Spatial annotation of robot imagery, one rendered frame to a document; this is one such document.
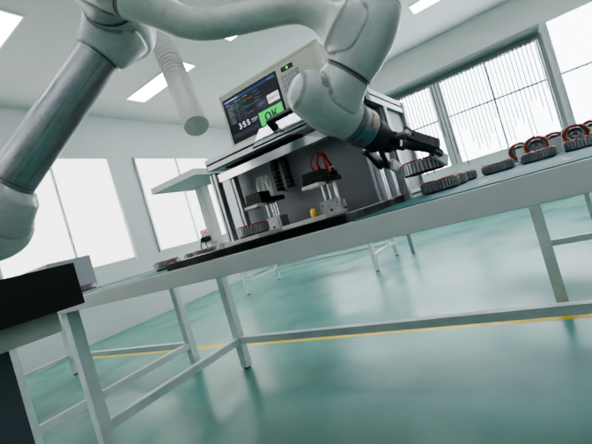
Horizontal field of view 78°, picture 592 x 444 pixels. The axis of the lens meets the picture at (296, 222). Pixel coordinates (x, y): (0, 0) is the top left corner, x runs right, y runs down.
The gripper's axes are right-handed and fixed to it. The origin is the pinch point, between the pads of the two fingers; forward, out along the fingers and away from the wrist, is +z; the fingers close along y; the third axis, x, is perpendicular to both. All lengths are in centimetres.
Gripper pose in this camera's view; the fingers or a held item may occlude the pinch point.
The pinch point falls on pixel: (422, 164)
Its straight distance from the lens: 101.7
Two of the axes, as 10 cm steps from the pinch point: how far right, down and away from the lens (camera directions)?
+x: 1.5, -9.4, 2.9
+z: 8.0, 2.9, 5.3
